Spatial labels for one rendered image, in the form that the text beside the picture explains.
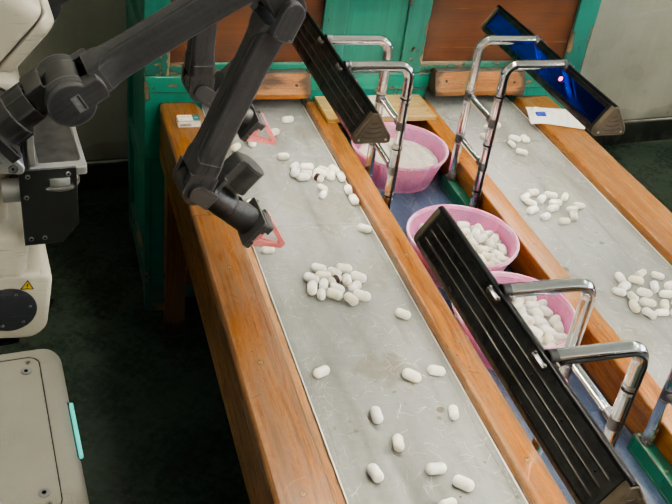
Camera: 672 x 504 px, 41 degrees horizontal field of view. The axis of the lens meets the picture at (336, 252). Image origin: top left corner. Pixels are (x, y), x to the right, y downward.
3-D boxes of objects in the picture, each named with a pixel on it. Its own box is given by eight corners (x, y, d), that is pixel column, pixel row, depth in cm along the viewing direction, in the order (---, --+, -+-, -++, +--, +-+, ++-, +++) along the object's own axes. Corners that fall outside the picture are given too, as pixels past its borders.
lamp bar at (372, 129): (353, 145, 183) (357, 112, 179) (281, 28, 231) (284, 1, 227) (390, 143, 186) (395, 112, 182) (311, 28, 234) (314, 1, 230)
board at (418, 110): (327, 123, 252) (328, 119, 251) (313, 99, 263) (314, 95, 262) (436, 120, 261) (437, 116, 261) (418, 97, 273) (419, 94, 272)
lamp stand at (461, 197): (468, 226, 232) (506, 64, 207) (439, 186, 248) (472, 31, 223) (533, 222, 238) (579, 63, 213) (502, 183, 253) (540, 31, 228)
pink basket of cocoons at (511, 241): (453, 315, 201) (462, 280, 196) (377, 254, 217) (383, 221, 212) (533, 280, 216) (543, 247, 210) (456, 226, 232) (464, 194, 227)
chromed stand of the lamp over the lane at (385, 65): (319, 236, 220) (341, 65, 195) (299, 193, 236) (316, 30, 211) (392, 231, 226) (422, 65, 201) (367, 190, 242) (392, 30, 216)
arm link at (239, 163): (171, 171, 170) (185, 197, 165) (212, 127, 168) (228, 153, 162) (214, 197, 179) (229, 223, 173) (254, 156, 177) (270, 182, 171)
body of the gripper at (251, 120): (255, 104, 218) (233, 87, 214) (264, 124, 210) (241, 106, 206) (237, 123, 220) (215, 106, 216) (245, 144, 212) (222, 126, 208)
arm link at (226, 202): (193, 193, 174) (198, 208, 170) (217, 168, 173) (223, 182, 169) (219, 211, 178) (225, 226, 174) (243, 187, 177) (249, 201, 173)
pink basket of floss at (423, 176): (415, 211, 236) (421, 179, 230) (329, 176, 246) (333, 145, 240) (458, 173, 255) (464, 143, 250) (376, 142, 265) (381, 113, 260)
